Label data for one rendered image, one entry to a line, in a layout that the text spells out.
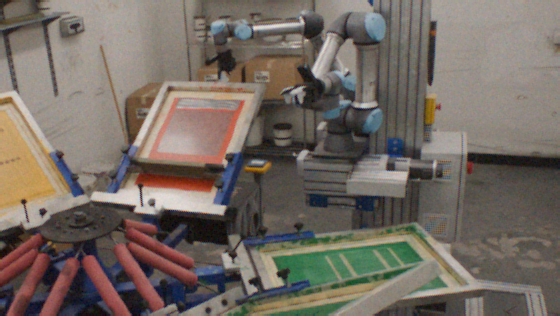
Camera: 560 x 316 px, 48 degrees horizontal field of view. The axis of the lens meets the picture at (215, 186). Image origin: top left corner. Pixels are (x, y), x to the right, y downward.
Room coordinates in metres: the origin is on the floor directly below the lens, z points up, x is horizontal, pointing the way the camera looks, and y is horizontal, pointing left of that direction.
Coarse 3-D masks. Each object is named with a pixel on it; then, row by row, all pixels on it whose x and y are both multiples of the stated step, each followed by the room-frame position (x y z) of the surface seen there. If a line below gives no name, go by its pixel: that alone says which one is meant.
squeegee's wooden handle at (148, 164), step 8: (144, 160) 2.86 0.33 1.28; (152, 160) 2.85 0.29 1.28; (160, 160) 2.83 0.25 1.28; (168, 160) 2.82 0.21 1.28; (176, 160) 2.80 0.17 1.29; (144, 168) 2.88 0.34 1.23; (152, 168) 2.86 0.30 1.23; (160, 168) 2.84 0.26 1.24; (168, 168) 2.82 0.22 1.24; (176, 168) 2.80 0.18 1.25; (184, 168) 2.78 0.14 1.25; (192, 168) 2.76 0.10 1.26; (200, 168) 2.74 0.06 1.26; (208, 168) 2.76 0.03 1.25
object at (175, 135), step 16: (176, 112) 3.25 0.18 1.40; (192, 112) 3.21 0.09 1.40; (160, 128) 3.17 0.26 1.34; (176, 128) 3.14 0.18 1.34; (192, 128) 3.11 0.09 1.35; (160, 144) 3.07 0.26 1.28; (176, 144) 3.04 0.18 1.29; (144, 176) 2.91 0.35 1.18; (160, 176) 2.88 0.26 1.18; (176, 176) 2.85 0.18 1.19
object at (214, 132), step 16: (208, 112) 3.18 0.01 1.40; (224, 112) 3.15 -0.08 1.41; (240, 112) 3.12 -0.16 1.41; (208, 128) 3.08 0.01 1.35; (224, 128) 3.05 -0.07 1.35; (192, 144) 3.01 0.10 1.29; (208, 144) 2.98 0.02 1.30; (224, 144) 2.95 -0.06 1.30; (192, 160) 2.92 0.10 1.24; (208, 160) 2.89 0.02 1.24
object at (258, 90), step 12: (168, 84) 3.41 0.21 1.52; (180, 84) 3.38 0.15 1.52; (192, 84) 3.35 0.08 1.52; (204, 84) 3.33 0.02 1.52; (216, 84) 3.30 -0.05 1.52; (228, 84) 3.27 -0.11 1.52; (240, 84) 3.25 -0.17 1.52; (252, 84) 3.22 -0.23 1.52; (264, 84) 3.20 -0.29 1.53; (156, 108) 3.26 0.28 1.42; (252, 108) 3.07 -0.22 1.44; (252, 120) 3.01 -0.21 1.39; (144, 132) 3.13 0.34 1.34; (240, 132) 2.95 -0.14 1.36; (240, 144) 2.88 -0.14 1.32; (120, 192) 2.81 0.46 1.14; (132, 192) 2.79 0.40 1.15; (144, 192) 2.77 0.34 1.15; (156, 192) 2.75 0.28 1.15
